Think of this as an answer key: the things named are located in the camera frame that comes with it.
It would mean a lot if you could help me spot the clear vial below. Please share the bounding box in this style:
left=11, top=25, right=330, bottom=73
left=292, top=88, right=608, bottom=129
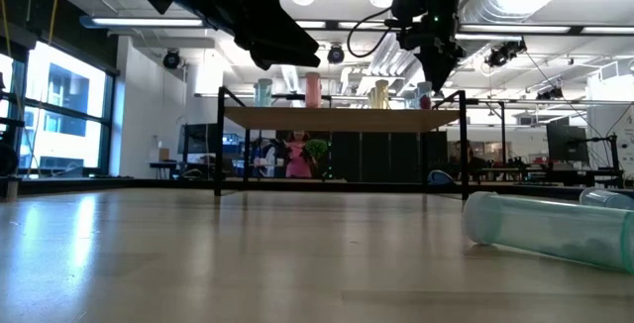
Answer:
left=578, top=186, right=634, bottom=211

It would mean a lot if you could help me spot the black background desk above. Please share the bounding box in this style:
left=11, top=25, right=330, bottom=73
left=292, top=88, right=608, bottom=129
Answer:
left=542, top=167, right=626, bottom=189

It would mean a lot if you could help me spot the blue round object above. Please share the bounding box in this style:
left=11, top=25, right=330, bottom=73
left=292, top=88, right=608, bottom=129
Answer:
left=427, top=168, right=455, bottom=188

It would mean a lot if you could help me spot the dark wall screen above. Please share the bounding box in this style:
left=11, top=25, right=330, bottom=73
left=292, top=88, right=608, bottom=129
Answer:
left=176, top=123, right=209, bottom=156

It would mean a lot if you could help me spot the black track light cluster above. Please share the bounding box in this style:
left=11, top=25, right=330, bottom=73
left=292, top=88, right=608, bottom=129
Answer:
left=535, top=86, right=565, bottom=102
left=483, top=38, right=528, bottom=69

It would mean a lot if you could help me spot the wooden shelf black metal frame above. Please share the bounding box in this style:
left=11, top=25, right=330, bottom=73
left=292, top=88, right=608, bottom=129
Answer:
left=214, top=86, right=471, bottom=201

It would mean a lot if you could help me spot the teal medicine bottle white cap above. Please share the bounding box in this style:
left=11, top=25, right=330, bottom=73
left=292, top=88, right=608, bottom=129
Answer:
left=462, top=190, right=634, bottom=274
left=254, top=78, right=273, bottom=108

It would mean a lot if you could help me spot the black computer monitor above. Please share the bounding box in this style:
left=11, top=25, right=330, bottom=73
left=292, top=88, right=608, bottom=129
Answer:
left=546, top=122, right=590, bottom=164

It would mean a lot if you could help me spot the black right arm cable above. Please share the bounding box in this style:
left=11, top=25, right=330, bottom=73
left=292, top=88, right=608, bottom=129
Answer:
left=346, top=0, right=415, bottom=59

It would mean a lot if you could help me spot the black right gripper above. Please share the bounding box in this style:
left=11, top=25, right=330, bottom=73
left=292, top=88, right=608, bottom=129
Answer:
left=395, top=0, right=480, bottom=94

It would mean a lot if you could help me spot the green leafy plant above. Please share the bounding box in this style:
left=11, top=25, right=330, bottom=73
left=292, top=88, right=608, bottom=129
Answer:
left=304, top=138, right=330, bottom=163

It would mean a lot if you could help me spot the overhead light bar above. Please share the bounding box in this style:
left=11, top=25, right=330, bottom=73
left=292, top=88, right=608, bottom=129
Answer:
left=78, top=14, right=634, bottom=37

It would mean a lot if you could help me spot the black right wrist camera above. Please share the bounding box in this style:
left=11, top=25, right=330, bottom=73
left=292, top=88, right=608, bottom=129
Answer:
left=389, top=0, right=428, bottom=22

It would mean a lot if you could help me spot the black partition wall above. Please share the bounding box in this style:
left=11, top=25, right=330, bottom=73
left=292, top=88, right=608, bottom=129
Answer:
left=329, top=131, right=450, bottom=183

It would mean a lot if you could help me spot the salmon medicine bottle white cap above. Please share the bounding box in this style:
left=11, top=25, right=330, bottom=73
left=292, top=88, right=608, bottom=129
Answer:
left=304, top=71, right=323, bottom=109

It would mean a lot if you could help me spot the person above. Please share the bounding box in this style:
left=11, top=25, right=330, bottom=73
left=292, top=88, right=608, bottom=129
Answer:
left=285, top=131, right=313, bottom=179
left=453, top=140, right=489, bottom=181

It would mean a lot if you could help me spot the silver ventilation duct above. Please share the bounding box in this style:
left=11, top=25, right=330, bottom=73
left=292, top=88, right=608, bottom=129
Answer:
left=437, top=0, right=551, bottom=70

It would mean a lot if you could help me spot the black ceiling spotlight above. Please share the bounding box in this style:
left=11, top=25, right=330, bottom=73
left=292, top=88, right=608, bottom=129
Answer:
left=161, top=49, right=182, bottom=70
left=326, top=44, right=347, bottom=65

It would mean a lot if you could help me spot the large black framed window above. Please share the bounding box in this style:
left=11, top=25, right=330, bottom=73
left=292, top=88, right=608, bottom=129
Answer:
left=0, top=40, right=118, bottom=179

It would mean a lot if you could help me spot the clear bottle with red pills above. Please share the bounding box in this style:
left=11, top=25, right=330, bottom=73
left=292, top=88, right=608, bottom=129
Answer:
left=417, top=80, right=433, bottom=111

